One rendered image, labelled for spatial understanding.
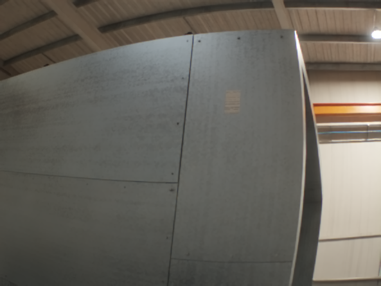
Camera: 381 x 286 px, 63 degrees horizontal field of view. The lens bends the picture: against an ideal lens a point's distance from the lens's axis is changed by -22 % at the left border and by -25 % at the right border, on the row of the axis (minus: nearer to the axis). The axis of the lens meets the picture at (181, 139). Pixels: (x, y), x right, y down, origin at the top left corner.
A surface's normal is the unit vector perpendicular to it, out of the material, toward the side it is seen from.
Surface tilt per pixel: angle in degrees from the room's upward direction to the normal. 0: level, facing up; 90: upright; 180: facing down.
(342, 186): 90
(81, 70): 90
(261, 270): 90
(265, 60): 90
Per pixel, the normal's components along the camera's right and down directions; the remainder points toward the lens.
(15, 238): -0.40, -0.31
